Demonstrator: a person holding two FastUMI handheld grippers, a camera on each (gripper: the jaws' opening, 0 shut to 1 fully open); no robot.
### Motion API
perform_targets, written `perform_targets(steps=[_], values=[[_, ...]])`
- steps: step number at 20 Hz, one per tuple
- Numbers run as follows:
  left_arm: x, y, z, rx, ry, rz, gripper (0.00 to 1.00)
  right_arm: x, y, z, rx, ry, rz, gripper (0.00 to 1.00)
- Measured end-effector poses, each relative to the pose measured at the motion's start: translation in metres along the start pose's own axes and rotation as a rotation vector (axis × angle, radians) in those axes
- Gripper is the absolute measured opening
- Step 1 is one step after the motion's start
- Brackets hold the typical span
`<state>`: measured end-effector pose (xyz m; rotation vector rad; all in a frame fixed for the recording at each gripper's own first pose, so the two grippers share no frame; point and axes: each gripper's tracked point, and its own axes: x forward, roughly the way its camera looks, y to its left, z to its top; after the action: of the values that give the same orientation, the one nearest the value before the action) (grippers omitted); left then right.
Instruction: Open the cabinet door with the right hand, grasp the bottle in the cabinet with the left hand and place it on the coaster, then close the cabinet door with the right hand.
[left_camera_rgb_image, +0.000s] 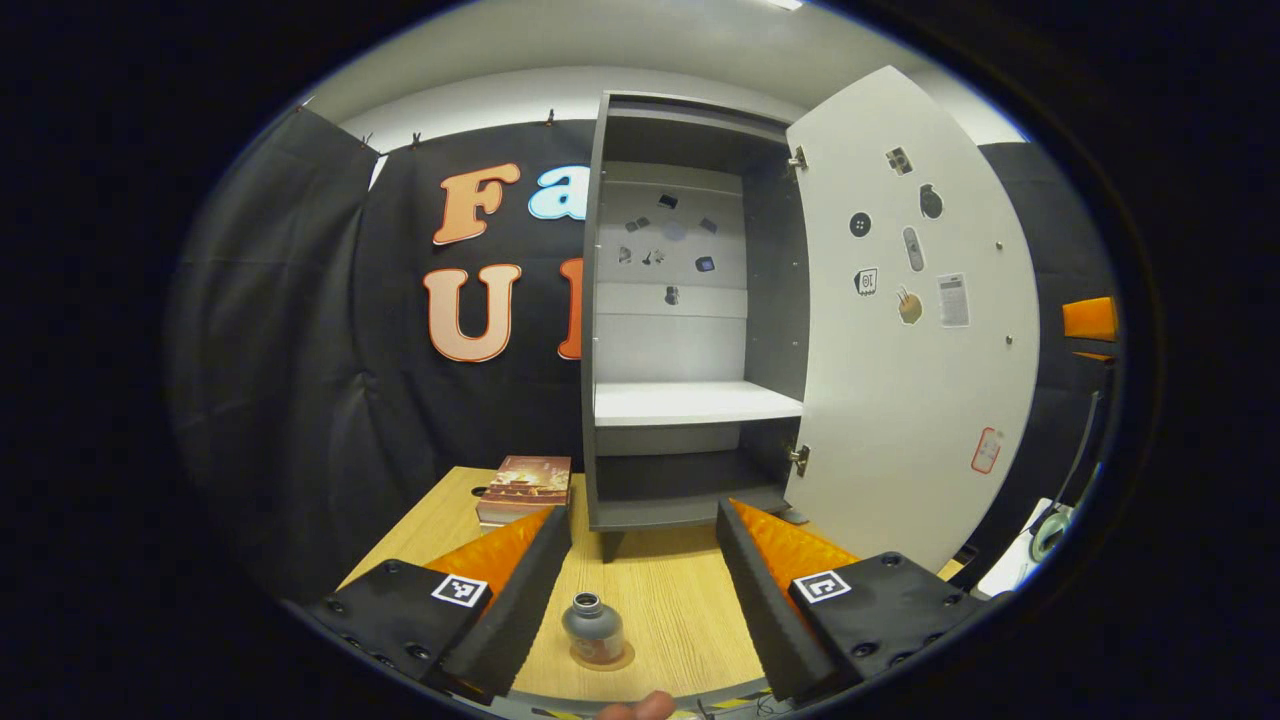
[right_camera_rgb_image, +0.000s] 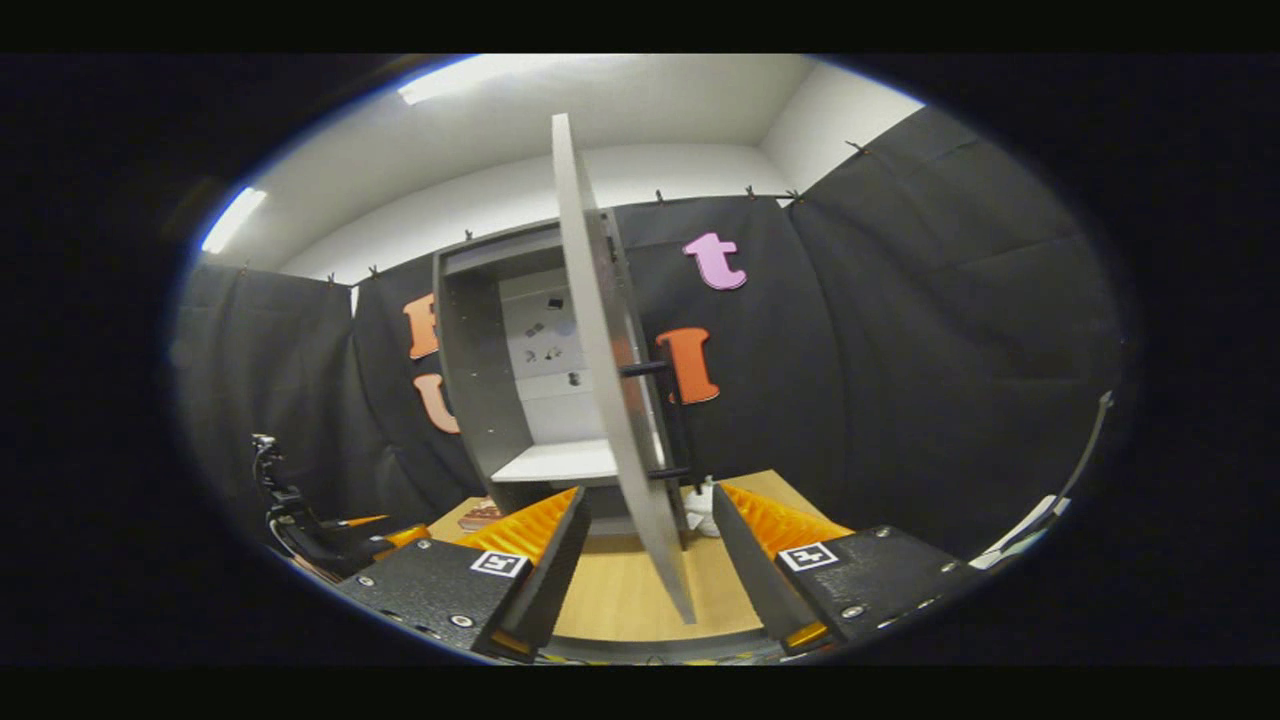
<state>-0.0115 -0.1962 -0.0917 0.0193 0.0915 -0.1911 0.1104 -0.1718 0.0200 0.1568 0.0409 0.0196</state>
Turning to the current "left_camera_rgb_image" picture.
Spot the white cabinet shelf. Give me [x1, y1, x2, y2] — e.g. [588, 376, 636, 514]
[594, 380, 804, 428]

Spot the white cabinet door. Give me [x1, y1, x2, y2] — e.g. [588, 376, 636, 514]
[783, 65, 1041, 573]

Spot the brown cover book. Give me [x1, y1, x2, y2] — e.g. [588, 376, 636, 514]
[476, 456, 573, 528]

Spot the brown round coaster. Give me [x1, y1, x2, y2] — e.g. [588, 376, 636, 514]
[570, 640, 636, 672]

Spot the clear bottle pink label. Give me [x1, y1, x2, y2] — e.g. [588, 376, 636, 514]
[561, 592, 627, 668]

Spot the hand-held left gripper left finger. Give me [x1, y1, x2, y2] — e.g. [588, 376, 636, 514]
[310, 505, 573, 703]

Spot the white flat object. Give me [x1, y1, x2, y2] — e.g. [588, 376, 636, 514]
[975, 500, 1041, 599]

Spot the grey cabinet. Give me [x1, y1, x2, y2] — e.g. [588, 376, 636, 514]
[580, 90, 811, 563]

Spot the black backdrop cloth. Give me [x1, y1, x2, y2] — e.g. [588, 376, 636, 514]
[165, 105, 1121, 601]

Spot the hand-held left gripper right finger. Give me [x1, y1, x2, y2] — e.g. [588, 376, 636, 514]
[715, 498, 986, 703]

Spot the teal ring object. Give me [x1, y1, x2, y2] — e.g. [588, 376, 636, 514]
[1030, 505, 1074, 563]

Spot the thin grey cable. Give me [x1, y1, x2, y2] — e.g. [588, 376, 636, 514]
[1025, 390, 1103, 531]

